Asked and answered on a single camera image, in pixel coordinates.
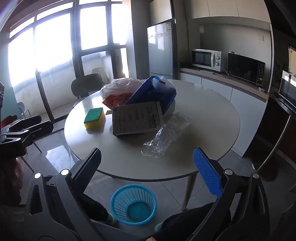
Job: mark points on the round white table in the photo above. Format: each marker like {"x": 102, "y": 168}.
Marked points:
{"x": 129, "y": 157}

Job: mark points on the green yellow sponge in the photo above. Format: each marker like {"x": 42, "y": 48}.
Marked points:
{"x": 94, "y": 115}

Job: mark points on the blue packaging bag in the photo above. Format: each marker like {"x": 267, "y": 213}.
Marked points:
{"x": 150, "y": 92}

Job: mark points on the white microwave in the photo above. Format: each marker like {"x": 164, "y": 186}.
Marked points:
{"x": 203, "y": 58}

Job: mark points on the small grey chair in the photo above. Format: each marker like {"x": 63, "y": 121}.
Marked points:
{"x": 23, "y": 109}

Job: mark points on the person's left leg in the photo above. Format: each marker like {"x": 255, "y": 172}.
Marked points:
{"x": 92, "y": 206}

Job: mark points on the chrome metal rail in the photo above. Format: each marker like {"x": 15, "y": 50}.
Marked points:
{"x": 277, "y": 141}

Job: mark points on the white wall socket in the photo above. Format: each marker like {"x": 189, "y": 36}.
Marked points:
{"x": 261, "y": 38}

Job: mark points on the blue mesh basket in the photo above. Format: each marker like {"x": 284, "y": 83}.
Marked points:
{"x": 120, "y": 204}

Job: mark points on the black microwave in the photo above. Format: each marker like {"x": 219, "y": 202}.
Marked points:
{"x": 245, "y": 68}

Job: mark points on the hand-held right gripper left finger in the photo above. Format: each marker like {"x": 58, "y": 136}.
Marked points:
{"x": 86, "y": 166}

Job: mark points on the large window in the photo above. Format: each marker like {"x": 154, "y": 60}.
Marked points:
{"x": 53, "y": 46}

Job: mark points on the silver toaster oven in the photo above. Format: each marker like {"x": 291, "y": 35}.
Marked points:
{"x": 286, "y": 88}

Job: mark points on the clear plastic wrap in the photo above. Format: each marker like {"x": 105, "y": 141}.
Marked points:
{"x": 166, "y": 134}

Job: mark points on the person's left shoe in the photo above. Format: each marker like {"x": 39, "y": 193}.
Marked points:
{"x": 112, "y": 220}

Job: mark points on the silver refrigerator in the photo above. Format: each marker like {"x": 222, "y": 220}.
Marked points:
{"x": 161, "y": 51}

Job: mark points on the person's leg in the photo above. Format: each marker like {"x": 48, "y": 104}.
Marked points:
{"x": 196, "y": 217}
{"x": 92, "y": 206}

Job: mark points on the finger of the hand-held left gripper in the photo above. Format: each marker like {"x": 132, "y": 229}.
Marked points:
{"x": 40, "y": 129}
{"x": 26, "y": 121}

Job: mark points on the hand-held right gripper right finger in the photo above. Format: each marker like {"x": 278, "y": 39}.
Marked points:
{"x": 207, "y": 173}

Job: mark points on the white plastic bag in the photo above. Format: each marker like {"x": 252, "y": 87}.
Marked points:
{"x": 118, "y": 85}

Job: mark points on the person's left hand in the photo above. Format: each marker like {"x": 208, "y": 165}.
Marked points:
{"x": 12, "y": 176}

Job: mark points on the kitchen counter cabinet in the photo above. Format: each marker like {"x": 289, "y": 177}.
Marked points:
{"x": 242, "y": 104}

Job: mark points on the red printed packet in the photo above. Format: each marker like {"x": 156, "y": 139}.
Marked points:
{"x": 116, "y": 98}

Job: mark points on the person's right shoe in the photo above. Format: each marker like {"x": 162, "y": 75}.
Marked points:
{"x": 158, "y": 227}

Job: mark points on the white printed cardboard box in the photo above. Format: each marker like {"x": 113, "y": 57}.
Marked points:
{"x": 136, "y": 120}

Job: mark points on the person's right leg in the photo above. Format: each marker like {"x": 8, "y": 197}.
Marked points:
{"x": 196, "y": 217}

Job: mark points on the dark wooden cabinet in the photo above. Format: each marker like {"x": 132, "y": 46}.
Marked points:
{"x": 272, "y": 129}

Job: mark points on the person's shoe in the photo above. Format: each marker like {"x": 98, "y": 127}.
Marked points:
{"x": 158, "y": 227}
{"x": 112, "y": 220}

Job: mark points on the upper wall cabinets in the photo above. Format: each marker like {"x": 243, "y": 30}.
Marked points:
{"x": 219, "y": 9}

